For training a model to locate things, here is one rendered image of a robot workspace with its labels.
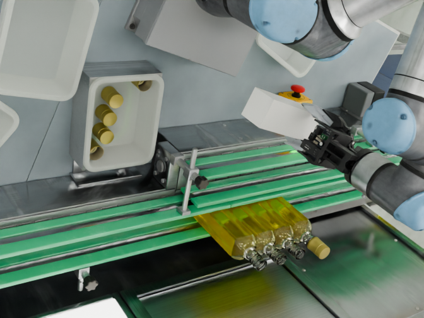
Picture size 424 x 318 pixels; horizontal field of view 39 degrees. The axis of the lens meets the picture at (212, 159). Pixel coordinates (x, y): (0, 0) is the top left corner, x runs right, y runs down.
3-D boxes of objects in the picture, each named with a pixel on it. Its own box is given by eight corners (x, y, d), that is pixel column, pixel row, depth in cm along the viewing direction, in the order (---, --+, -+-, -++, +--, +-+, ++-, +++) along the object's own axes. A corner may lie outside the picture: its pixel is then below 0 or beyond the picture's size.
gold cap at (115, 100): (101, 86, 129) (109, 94, 126) (115, 85, 131) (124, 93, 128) (100, 101, 131) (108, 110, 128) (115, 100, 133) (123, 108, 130)
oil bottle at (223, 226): (188, 214, 148) (237, 265, 134) (192, 195, 146) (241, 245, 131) (207, 209, 151) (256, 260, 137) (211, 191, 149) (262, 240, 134)
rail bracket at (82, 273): (58, 269, 134) (81, 308, 125) (60, 245, 131) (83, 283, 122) (75, 265, 136) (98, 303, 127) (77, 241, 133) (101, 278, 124)
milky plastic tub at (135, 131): (68, 155, 135) (83, 174, 129) (75, 63, 125) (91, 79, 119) (136, 146, 145) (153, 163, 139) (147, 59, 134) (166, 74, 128)
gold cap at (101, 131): (92, 122, 132) (100, 131, 129) (106, 121, 134) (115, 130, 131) (91, 136, 134) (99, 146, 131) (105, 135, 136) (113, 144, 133)
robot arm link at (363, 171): (403, 166, 105) (380, 204, 107) (384, 153, 108) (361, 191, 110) (381, 159, 100) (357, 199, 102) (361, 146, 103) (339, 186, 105)
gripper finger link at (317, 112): (297, 87, 116) (320, 118, 111) (315, 94, 120) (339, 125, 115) (287, 99, 118) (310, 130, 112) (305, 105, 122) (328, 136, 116)
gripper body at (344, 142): (313, 115, 110) (359, 145, 102) (339, 124, 116) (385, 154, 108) (293, 151, 112) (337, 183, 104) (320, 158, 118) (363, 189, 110)
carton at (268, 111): (255, 86, 115) (274, 99, 111) (327, 113, 132) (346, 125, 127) (241, 114, 117) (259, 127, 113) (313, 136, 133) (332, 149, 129)
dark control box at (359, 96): (340, 105, 182) (359, 117, 176) (347, 81, 178) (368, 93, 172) (358, 103, 186) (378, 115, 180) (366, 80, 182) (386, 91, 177)
